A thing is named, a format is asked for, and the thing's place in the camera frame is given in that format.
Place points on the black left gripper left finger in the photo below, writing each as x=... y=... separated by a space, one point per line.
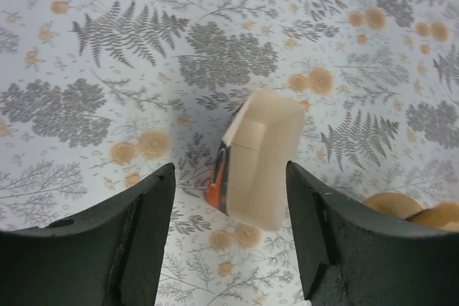
x=108 y=254

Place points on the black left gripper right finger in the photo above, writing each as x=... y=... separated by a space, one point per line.
x=349 y=254

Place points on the orange coffee filter box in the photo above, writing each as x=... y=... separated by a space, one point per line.
x=248 y=179

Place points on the floral patterned table mat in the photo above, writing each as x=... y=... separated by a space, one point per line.
x=97 y=94

